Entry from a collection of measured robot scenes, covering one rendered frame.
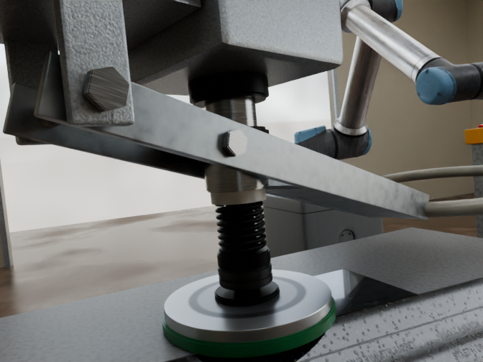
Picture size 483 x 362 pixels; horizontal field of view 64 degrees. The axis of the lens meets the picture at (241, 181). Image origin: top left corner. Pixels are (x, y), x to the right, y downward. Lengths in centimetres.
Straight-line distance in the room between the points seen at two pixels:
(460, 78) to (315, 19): 66
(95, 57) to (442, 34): 823
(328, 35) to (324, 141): 129
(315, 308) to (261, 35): 30
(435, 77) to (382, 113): 611
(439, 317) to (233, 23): 44
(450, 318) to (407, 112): 701
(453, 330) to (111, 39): 51
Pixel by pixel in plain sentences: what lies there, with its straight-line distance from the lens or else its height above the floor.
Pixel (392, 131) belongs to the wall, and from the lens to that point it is 726.
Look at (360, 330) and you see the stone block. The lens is 52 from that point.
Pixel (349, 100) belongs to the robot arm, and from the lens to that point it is 171.
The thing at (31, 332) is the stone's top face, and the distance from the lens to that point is 61.
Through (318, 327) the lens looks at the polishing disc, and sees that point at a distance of 45.
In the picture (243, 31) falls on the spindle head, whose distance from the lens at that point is 38.
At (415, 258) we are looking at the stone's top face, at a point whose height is 82.
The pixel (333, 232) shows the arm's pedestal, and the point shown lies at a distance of 164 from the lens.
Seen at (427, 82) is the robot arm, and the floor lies 117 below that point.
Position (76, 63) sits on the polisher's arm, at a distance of 31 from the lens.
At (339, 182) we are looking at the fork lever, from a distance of 55.
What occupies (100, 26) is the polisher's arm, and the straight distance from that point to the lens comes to 33.
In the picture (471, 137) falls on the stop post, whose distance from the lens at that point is 239.
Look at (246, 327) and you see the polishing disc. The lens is 42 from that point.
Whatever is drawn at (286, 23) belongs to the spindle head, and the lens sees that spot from 43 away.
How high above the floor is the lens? 102
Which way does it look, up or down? 3 degrees down
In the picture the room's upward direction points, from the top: 5 degrees counter-clockwise
